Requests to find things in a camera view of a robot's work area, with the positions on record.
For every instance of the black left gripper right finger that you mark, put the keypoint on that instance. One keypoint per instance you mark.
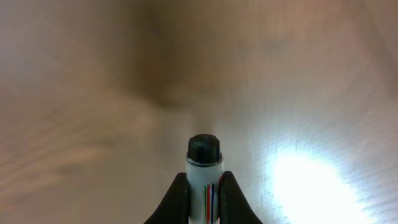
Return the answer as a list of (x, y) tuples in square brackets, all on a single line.
[(233, 206)]

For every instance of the black whiteboard marker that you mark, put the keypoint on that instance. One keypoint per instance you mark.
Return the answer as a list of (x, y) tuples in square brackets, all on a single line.
[(204, 168)]

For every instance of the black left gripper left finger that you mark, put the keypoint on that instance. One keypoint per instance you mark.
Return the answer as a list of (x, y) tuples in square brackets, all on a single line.
[(174, 207)]

